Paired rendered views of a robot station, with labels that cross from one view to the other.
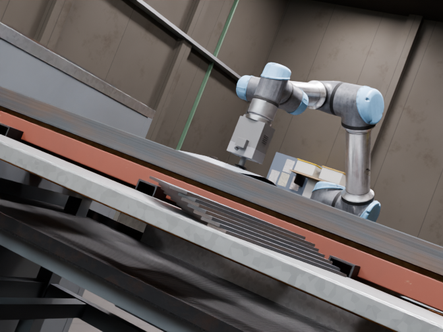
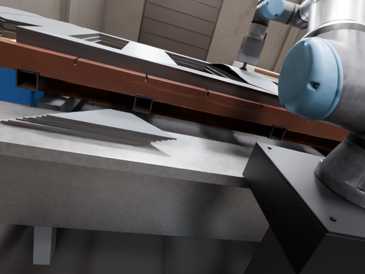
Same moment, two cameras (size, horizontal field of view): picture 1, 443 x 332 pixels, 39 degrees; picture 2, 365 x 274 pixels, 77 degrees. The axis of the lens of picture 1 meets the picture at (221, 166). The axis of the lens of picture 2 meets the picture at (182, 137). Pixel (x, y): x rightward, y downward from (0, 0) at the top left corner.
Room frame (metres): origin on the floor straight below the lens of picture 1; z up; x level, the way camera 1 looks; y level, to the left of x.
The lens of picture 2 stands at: (2.46, -0.94, 0.94)
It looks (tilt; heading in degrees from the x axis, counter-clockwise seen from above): 22 degrees down; 139
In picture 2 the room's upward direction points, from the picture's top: 16 degrees clockwise
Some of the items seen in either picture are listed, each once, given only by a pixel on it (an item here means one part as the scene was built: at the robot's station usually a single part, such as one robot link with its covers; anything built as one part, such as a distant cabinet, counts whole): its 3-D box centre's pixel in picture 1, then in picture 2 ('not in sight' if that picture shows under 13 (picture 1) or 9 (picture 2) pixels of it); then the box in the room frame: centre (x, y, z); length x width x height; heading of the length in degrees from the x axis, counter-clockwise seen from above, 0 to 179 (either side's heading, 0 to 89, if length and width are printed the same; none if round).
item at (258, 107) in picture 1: (261, 110); (257, 31); (1.73, -0.05, 1.06); 0.08 x 0.08 x 0.05
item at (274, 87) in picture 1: (273, 85); (264, 11); (1.73, -0.05, 1.14); 0.09 x 0.08 x 0.11; 141
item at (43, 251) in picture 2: not in sight; (48, 191); (1.72, -0.83, 0.34); 0.06 x 0.06 x 0.68; 64
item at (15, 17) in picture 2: not in sight; (24, 22); (1.06, -0.86, 0.82); 0.80 x 0.40 x 0.06; 154
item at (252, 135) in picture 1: (248, 136); (250, 49); (1.72, -0.04, 0.98); 0.10 x 0.09 x 0.16; 147
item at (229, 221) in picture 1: (221, 216); not in sight; (1.12, -0.03, 0.77); 0.45 x 0.20 x 0.04; 64
